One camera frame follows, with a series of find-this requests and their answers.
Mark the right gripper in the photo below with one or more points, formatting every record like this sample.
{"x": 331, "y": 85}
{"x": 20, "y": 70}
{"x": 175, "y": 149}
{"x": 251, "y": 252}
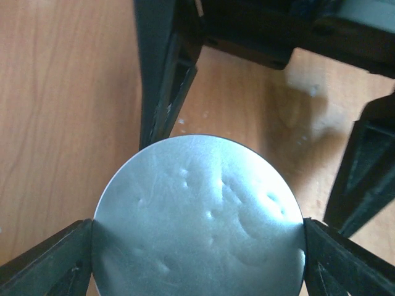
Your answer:
{"x": 357, "y": 33}

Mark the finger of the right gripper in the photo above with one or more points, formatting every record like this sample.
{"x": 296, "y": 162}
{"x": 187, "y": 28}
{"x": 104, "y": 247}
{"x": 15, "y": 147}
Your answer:
{"x": 170, "y": 40}
{"x": 364, "y": 184}

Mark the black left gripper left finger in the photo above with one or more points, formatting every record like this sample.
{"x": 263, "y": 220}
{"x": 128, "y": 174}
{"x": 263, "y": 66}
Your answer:
{"x": 60, "y": 265}

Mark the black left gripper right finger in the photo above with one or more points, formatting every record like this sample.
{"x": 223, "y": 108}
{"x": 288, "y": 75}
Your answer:
{"x": 336, "y": 265}

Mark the white round lid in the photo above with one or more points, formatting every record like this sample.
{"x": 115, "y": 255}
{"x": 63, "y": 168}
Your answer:
{"x": 198, "y": 215}

